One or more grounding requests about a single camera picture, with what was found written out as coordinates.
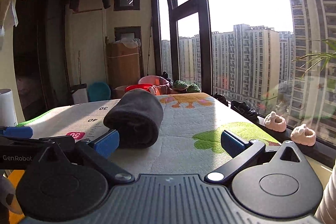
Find left pink fluffy slipper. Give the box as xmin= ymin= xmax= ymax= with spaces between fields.
xmin=264 ymin=111 xmax=286 ymax=132

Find pink plastic basin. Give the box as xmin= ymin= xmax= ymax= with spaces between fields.
xmin=138 ymin=75 xmax=169 ymax=86

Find white black trash bin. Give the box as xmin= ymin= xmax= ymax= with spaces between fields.
xmin=70 ymin=84 xmax=88 ymax=105

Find pink fluffy slipper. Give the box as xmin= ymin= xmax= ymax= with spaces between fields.
xmin=264 ymin=111 xmax=286 ymax=132
xmin=290 ymin=124 xmax=317 ymax=147

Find red plastic bucket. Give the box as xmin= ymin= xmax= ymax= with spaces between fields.
xmin=125 ymin=84 xmax=154 ymax=93

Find white cylinder device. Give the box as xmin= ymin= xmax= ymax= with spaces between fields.
xmin=0 ymin=89 xmax=18 ymax=127

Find black shoe on sill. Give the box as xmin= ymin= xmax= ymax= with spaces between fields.
xmin=231 ymin=100 xmax=259 ymax=123
xmin=213 ymin=93 xmax=228 ymax=106

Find left green knit slipper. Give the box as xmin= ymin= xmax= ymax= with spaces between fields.
xmin=173 ymin=80 xmax=189 ymax=90

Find teal plastic basin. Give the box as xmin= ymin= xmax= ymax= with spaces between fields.
xmin=87 ymin=82 xmax=111 ymax=102

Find brown cardboard box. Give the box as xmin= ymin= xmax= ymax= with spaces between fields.
xmin=106 ymin=38 xmax=141 ymax=88

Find colourful cartoon play mat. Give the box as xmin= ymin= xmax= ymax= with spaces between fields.
xmin=21 ymin=93 xmax=279 ymax=177

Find right green knit slipper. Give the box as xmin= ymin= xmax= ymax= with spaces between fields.
xmin=186 ymin=83 xmax=201 ymax=93

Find dark grey knit garment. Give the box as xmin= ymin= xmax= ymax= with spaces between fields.
xmin=103 ymin=89 xmax=163 ymax=149

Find green palm plant leaves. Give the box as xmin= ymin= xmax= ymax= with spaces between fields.
xmin=292 ymin=0 xmax=336 ymax=77

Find right pink fluffy slipper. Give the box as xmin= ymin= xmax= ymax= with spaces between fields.
xmin=290 ymin=124 xmax=317 ymax=147

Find green knit slipper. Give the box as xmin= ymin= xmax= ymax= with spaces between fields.
xmin=173 ymin=80 xmax=189 ymax=90
xmin=186 ymin=83 xmax=201 ymax=93

